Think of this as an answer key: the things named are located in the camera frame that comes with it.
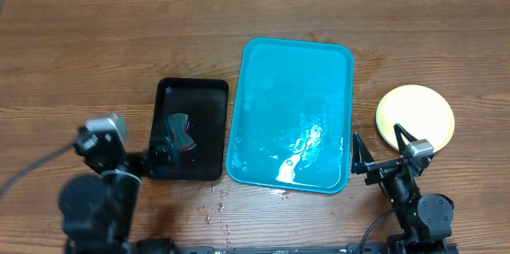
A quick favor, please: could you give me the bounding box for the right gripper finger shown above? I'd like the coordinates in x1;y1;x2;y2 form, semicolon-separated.
351;133;375;174
394;123;417;151

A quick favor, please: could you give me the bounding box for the yellow-green plate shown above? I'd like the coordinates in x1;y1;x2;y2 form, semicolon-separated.
375;84;455;151

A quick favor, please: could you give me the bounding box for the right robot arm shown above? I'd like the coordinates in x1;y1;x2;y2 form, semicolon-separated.
347;123;459;254

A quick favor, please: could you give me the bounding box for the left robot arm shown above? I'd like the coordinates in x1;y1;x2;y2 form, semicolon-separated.
58;113;180;254

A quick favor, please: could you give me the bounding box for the black plastic tray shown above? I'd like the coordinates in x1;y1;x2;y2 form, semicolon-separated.
148;77;229;181

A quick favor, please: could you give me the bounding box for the teal plastic tray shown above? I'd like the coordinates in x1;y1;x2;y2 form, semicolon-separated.
226;37;354;194

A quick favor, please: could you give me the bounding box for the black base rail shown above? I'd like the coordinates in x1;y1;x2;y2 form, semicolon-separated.
135;238;459;254

